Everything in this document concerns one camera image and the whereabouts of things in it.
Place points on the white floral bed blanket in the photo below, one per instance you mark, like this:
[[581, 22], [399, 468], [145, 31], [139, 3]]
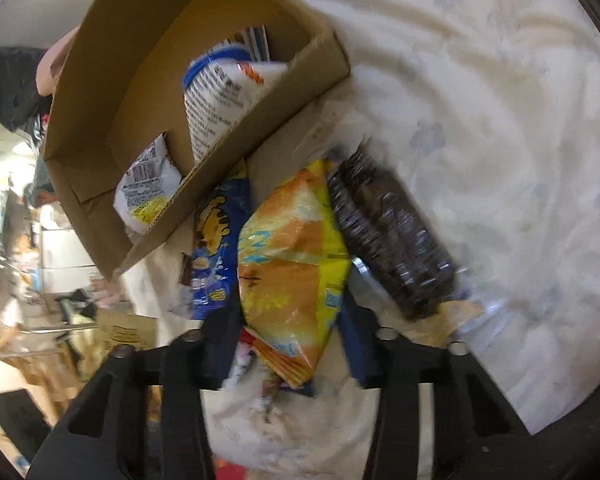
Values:
[[480, 135]]

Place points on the brown cardboard box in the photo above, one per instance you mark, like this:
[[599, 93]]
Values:
[[150, 60]]

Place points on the clear dark cookie packet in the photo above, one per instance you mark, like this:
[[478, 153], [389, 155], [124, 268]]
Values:
[[385, 235]]

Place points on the pink cloth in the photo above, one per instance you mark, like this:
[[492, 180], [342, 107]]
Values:
[[55, 65]]

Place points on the black plastic bag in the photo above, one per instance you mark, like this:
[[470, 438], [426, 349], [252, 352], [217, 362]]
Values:
[[10, 80]]

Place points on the small brown snack packet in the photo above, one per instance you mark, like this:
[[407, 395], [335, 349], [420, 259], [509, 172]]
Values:
[[185, 272]]

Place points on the blue cartoon snack packet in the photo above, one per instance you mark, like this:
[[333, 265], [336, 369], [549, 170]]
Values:
[[215, 240]]

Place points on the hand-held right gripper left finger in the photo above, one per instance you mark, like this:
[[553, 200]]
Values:
[[219, 355]]

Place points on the orange yellow snack packet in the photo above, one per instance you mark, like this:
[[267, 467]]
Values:
[[290, 260]]

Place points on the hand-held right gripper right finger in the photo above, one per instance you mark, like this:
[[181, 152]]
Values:
[[361, 347]]

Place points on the white yellow barcode snack packet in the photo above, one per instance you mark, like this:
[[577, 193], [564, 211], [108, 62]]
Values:
[[145, 190]]

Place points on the white blue snack packet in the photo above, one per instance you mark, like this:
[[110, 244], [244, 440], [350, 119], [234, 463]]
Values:
[[215, 100]]

